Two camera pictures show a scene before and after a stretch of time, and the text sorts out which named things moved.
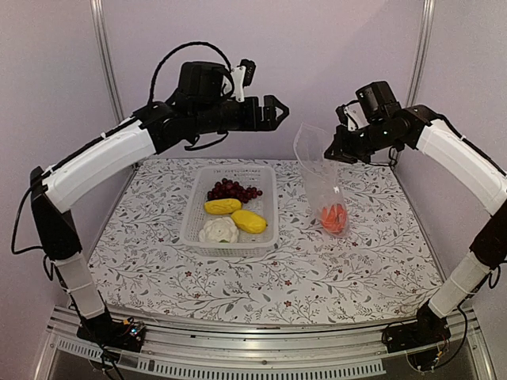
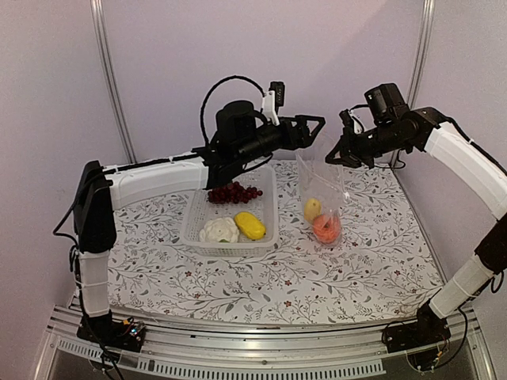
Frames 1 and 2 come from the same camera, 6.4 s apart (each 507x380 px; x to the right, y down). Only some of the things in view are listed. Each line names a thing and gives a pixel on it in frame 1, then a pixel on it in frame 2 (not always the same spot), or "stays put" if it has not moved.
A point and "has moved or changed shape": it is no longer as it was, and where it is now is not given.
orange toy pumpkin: x=335 y=220 to x=326 y=228
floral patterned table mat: x=384 y=264 stays put
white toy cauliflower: x=221 y=230 stays put
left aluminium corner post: x=106 y=58 stays put
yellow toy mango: x=249 y=222 has moved or changed shape
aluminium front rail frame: x=245 y=351 stays put
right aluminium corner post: x=422 y=51 stays put
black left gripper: x=253 y=123 to x=305 y=139
